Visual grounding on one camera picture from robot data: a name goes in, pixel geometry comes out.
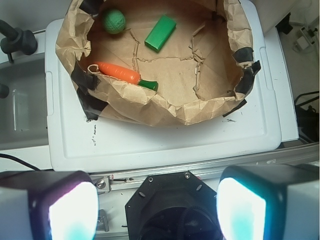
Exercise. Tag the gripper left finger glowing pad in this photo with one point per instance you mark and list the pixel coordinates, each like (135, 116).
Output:
(48, 205)

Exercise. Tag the white power adapter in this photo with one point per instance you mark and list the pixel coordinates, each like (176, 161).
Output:
(306, 38)

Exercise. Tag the black clamp knob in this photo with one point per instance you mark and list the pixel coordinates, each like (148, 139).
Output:
(17, 40)

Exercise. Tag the aluminium extrusion rail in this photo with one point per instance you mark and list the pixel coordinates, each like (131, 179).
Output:
(209, 169)

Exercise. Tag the crumpled brown paper bag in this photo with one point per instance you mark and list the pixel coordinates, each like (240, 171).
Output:
(205, 70)

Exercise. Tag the green textured ball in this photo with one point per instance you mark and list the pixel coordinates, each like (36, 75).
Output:
(113, 21)

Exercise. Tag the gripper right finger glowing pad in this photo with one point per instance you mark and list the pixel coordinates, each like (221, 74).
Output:
(269, 202)

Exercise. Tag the white plastic bin lid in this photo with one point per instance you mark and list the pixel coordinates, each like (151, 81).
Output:
(106, 145)

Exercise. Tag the green rectangular block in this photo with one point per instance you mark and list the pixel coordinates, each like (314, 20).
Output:
(160, 33)

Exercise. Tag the clear plastic storage bin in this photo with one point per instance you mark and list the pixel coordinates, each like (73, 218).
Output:
(23, 110)

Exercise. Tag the orange toy carrot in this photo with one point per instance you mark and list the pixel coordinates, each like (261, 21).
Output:
(125, 74)

